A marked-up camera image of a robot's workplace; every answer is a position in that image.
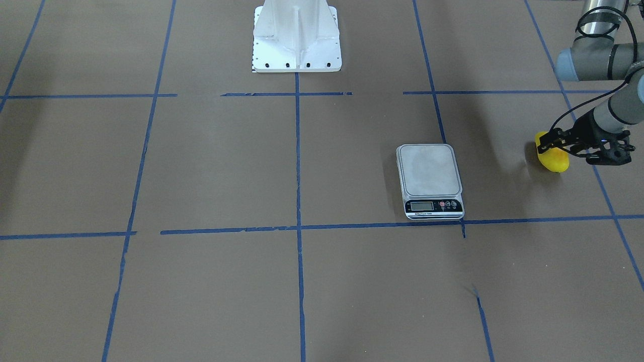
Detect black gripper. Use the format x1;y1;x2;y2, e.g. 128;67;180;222
536;112;602;154

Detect yellow mango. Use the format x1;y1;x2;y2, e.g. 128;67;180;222
534;131;570;173

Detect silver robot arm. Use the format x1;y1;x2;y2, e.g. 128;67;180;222
536;1;642;164

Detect digital kitchen scale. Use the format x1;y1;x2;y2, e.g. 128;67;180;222
396;143;465;221

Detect brown paper table cover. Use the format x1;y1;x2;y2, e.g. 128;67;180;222
2;1;642;361

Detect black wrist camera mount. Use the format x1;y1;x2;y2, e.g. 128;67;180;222
586;130;635;166

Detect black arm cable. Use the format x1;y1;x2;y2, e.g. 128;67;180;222
549;0;644;146

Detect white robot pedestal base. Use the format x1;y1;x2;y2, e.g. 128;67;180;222
252;1;343;73

